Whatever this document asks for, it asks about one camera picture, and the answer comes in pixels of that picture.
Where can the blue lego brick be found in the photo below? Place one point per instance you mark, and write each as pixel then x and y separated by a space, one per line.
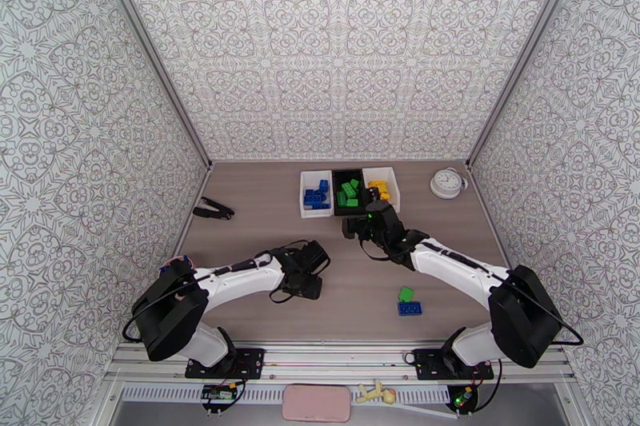
pixel 326 207
pixel 410 308
pixel 313 196
pixel 324 186

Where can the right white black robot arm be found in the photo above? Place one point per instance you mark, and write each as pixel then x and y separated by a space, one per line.
pixel 525 314

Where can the yellow arched lego brick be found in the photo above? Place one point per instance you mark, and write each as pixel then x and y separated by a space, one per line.
pixel 384 196

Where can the white plastic bin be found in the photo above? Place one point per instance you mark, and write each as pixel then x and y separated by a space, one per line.
pixel 315 214
pixel 392 180

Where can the pink cup with small items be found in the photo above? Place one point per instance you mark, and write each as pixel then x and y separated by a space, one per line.
pixel 165 268

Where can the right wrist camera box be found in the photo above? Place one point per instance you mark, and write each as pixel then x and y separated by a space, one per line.
pixel 351 230

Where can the pink rounded pad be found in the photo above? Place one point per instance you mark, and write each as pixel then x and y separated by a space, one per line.
pixel 316 403

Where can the black pliers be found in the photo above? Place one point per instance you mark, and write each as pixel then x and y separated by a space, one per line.
pixel 212 212

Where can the long green lego brick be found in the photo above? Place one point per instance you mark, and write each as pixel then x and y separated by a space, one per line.
pixel 352 203

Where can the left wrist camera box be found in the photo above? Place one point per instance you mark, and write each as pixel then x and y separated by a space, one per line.
pixel 315 257

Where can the aluminium frame rail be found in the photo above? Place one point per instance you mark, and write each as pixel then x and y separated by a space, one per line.
pixel 340 357

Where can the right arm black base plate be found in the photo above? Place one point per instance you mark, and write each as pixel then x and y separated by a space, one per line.
pixel 427 364

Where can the black plastic bin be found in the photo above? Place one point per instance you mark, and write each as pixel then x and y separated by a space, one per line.
pixel 336 175

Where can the white alarm clock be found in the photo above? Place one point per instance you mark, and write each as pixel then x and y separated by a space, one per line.
pixel 446 182

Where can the beige toy figure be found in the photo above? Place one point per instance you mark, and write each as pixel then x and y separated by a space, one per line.
pixel 372 393

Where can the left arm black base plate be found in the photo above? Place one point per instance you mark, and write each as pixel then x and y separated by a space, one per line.
pixel 250 362

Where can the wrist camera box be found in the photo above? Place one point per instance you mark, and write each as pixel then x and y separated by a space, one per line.
pixel 351 230
pixel 315 257

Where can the aluminium corner post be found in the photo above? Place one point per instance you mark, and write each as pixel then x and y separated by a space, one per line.
pixel 151 47
pixel 526 47

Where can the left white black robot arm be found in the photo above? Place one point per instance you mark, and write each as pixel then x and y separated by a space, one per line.
pixel 170 314

